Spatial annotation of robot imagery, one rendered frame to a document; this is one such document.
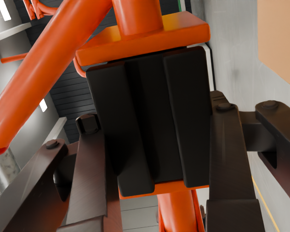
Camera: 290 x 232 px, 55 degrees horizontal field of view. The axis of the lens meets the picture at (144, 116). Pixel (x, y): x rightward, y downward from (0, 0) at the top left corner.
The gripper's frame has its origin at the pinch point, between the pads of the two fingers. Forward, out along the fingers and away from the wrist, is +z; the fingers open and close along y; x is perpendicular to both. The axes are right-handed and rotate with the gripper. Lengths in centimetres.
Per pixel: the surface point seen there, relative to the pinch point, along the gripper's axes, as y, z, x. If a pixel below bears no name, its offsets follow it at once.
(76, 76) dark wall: -368, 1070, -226
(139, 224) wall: -235, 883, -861
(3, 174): -373, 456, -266
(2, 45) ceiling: -500, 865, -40
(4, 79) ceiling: -500, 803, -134
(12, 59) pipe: -462, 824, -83
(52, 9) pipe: -270, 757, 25
